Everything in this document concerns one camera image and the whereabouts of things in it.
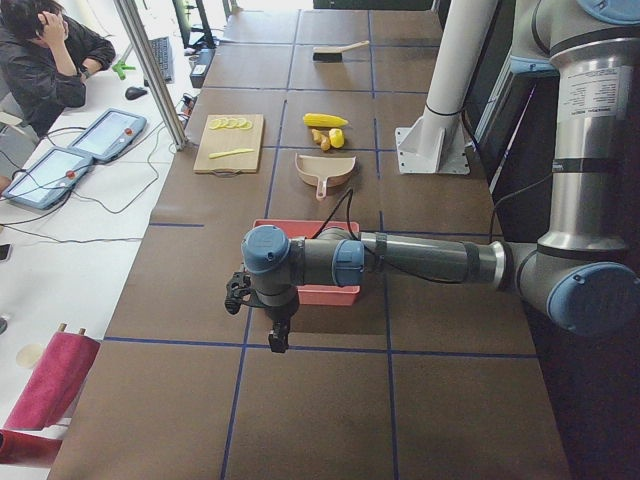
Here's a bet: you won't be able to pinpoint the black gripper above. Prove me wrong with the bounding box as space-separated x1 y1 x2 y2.
265 298 299 354

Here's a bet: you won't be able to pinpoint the beige plastic dustpan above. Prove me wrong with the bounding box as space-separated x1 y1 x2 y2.
294 154 356 201

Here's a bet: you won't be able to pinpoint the tan toy ginger root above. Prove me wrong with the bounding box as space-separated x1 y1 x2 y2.
311 129 332 152

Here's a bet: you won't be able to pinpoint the yellow toy potato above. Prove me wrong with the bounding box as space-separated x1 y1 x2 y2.
329 128 345 149

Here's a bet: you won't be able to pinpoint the yellow toy corn cob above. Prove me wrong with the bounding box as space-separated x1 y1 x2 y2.
303 113 349 129

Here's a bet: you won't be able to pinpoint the beige hand brush black bristles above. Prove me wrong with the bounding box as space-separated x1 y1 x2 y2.
312 40 370 63

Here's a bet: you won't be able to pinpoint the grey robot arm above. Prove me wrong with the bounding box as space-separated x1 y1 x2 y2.
225 1 639 353

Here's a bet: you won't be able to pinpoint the pink plastic bin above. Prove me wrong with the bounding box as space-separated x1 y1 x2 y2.
253 219 361 306

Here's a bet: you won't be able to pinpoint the yellow plastic toy knife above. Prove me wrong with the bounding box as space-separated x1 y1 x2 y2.
208 148 255 159

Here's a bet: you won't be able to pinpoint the wooden cutting board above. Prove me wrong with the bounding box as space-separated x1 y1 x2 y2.
193 114 264 174

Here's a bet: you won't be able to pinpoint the red cloth roll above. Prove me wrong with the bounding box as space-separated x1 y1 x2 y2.
1 330 100 468

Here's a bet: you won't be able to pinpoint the blue teach pendant far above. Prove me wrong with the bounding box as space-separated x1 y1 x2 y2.
68 108 147 163

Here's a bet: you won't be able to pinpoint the blue teach pendant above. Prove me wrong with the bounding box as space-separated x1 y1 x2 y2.
3 147 93 210
68 108 147 163

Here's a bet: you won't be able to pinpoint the blue teach pendant near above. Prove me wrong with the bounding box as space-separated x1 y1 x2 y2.
3 147 93 210

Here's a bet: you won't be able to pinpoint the black computer mouse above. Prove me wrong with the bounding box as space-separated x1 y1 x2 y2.
124 87 148 101

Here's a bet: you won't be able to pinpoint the black power strip box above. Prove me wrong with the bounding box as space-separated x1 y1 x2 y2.
190 48 215 89

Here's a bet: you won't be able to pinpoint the green plastic clamp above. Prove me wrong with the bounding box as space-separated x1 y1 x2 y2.
111 59 136 81

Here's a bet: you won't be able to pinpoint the black keyboard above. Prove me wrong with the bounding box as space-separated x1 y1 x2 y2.
149 36 174 83

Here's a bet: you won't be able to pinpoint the seated person in black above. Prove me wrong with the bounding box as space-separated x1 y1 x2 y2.
1 1 115 137

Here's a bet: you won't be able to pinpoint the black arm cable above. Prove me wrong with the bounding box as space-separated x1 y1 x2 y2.
312 187 386 274

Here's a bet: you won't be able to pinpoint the aluminium frame post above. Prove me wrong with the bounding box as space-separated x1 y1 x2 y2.
114 0 188 151

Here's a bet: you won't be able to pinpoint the white camera post with base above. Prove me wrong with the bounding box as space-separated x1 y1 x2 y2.
395 0 498 175

